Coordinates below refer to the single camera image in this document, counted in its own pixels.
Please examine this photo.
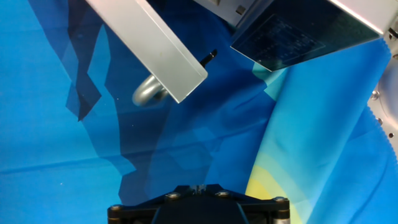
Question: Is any blue landscape print cloth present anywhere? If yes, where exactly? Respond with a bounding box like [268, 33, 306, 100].
[0, 0, 398, 224]

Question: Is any silver microwave body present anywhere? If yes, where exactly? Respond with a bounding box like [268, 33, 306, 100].
[192, 0, 398, 73]

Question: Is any round silver robot base plate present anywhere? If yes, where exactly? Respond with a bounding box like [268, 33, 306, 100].
[366, 15, 398, 163]

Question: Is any white rectangular metal beam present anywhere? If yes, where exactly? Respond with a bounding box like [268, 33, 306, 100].
[85, 0, 218, 108]

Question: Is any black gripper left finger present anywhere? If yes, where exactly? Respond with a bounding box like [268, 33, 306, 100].
[107, 184, 200, 224]

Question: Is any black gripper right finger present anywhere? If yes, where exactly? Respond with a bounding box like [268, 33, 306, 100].
[198, 184, 291, 224]

